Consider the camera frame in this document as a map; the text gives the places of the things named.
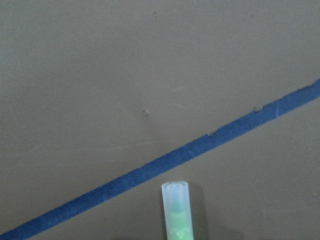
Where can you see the green highlighter pen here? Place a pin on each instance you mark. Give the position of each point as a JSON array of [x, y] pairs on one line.
[[177, 210]]

